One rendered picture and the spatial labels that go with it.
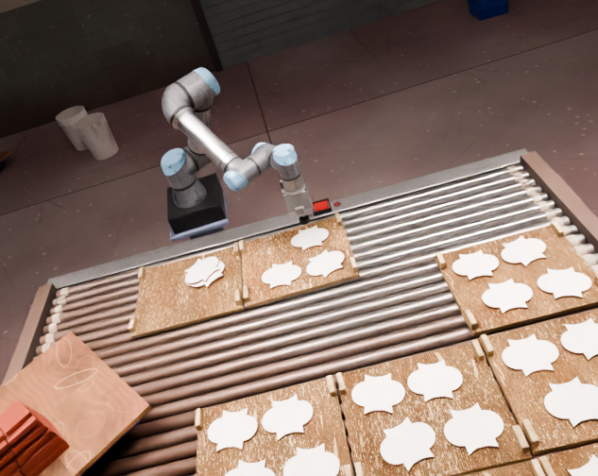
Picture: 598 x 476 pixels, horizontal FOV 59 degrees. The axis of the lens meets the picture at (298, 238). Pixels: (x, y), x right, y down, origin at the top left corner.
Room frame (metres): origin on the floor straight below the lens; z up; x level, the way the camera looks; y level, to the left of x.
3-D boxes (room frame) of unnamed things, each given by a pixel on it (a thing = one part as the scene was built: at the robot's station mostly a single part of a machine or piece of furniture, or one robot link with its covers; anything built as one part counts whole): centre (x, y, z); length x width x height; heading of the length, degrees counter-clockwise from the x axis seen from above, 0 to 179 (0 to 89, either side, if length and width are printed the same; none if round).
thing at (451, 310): (1.11, 0.09, 0.90); 1.95 x 0.05 x 0.05; 86
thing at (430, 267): (1.31, 0.08, 0.90); 1.95 x 0.05 x 0.05; 86
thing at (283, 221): (1.78, 0.05, 0.89); 2.08 x 0.09 x 0.06; 86
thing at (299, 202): (1.57, -0.04, 1.13); 0.10 x 0.09 x 0.16; 170
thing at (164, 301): (1.52, 0.45, 0.93); 0.41 x 0.35 x 0.02; 85
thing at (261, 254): (1.50, 0.03, 0.93); 0.41 x 0.35 x 0.02; 87
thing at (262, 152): (1.65, 0.03, 1.29); 0.11 x 0.11 x 0.08; 31
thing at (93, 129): (5.01, 1.56, 0.19); 0.30 x 0.30 x 0.37
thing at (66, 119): (5.37, 1.81, 0.19); 0.30 x 0.30 x 0.37
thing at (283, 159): (1.58, -0.04, 1.29); 0.09 x 0.08 x 0.11; 31
